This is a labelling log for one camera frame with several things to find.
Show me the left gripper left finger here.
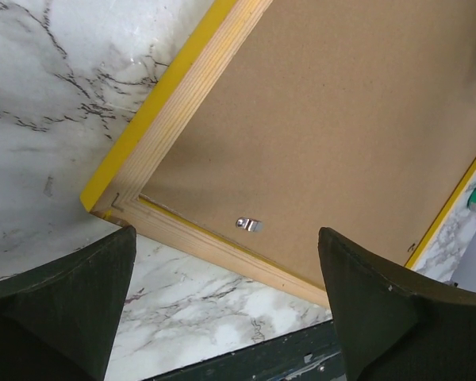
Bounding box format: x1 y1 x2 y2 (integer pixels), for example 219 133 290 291
0 226 136 380

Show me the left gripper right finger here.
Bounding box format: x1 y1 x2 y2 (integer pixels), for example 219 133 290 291
318 228 476 380

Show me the yellow picture frame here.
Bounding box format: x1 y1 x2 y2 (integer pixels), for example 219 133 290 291
80 1 476 306

